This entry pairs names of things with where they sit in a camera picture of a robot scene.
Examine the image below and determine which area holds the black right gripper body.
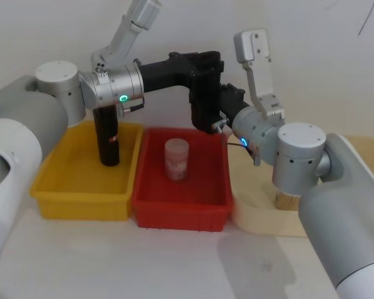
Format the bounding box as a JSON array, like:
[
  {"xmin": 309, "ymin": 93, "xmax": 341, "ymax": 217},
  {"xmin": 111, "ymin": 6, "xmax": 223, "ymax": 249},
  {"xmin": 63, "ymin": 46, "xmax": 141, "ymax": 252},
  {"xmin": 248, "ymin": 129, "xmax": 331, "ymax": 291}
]
[{"xmin": 188, "ymin": 83, "xmax": 249, "ymax": 136}]

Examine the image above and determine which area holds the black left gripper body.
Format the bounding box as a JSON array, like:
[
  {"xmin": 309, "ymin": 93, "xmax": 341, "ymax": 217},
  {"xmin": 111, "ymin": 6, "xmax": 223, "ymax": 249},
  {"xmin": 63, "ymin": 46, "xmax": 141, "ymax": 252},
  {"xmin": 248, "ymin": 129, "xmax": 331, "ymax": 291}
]
[{"xmin": 140, "ymin": 52, "xmax": 193, "ymax": 94}]

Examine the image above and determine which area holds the clear plastic jar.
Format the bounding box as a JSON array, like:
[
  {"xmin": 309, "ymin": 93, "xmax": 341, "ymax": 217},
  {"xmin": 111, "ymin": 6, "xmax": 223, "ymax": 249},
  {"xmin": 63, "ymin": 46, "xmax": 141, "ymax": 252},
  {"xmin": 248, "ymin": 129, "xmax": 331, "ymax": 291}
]
[{"xmin": 163, "ymin": 138, "xmax": 190, "ymax": 182}]

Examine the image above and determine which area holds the red plastic bin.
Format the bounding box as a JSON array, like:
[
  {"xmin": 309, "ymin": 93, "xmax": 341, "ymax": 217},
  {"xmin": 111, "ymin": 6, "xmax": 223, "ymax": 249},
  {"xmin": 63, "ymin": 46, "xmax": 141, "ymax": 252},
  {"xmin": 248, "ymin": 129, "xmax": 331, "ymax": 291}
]
[{"xmin": 129, "ymin": 126, "xmax": 234, "ymax": 234}]

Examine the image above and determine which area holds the black bottle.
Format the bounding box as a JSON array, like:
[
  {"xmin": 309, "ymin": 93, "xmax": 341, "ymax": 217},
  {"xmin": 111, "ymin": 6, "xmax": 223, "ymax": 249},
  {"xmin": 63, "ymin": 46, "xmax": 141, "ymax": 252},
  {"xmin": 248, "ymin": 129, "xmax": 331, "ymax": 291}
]
[{"xmin": 92, "ymin": 105, "xmax": 122, "ymax": 168}]

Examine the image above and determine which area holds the cream plastic bin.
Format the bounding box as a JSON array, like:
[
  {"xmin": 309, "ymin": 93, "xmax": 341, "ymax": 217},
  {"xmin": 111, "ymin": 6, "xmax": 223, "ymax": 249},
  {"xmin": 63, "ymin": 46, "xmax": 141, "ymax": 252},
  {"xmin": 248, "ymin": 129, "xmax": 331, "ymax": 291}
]
[{"xmin": 226, "ymin": 129, "xmax": 309, "ymax": 239}]

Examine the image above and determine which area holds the tan bamboo cylinder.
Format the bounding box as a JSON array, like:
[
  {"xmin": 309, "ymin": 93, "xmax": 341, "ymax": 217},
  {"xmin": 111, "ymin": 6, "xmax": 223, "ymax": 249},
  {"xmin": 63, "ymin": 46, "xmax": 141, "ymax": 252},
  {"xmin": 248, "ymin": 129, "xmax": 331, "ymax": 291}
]
[{"xmin": 273, "ymin": 186, "xmax": 301, "ymax": 212}]

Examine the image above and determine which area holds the yellow plastic bin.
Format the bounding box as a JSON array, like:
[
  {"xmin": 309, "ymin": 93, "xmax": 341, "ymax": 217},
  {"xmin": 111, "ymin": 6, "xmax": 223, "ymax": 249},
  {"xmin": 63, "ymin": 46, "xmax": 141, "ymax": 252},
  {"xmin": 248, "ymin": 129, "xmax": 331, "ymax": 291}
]
[{"xmin": 29, "ymin": 120, "xmax": 144, "ymax": 222}]

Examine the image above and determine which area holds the white table cloth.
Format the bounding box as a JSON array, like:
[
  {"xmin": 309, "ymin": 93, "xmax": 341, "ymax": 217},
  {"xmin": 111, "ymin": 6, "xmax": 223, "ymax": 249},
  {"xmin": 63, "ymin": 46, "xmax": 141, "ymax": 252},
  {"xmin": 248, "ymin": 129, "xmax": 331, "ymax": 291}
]
[{"xmin": 0, "ymin": 105, "xmax": 340, "ymax": 299}]

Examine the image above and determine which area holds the thin right gripper cable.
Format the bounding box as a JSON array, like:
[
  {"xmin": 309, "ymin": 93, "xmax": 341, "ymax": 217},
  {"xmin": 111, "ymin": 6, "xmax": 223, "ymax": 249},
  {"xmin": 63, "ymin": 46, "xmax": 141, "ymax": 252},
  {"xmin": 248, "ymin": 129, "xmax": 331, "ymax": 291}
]
[{"xmin": 213, "ymin": 120, "xmax": 253, "ymax": 156}]

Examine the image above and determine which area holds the thin gripper cable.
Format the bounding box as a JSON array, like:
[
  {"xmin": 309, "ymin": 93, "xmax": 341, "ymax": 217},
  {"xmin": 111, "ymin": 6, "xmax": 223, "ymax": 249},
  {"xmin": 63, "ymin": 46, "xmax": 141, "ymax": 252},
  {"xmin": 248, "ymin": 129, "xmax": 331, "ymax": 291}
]
[
  {"xmin": 118, "ymin": 97, "xmax": 146, "ymax": 118},
  {"xmin": 213, "ymin": 120, "xmax": 253, "ymax": 156}
]

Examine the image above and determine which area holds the thin left gripper cable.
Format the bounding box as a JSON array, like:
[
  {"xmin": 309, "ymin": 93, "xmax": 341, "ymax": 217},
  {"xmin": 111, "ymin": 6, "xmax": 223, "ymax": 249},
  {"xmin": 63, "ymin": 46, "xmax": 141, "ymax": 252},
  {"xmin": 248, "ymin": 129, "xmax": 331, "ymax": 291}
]
[{"xmin": 118, "ymin": 97, "xmax": 146, "ymax": 118}]

